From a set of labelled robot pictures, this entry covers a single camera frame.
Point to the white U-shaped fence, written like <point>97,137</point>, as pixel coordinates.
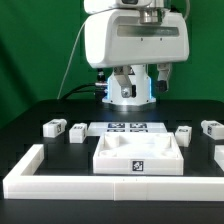
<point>22,183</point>

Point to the white marker plate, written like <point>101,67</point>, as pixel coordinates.
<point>97,128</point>

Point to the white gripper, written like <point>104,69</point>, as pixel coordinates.
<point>117,38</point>

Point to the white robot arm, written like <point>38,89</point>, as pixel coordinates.
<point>151,12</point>

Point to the white square tabletop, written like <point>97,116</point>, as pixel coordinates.
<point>138,153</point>

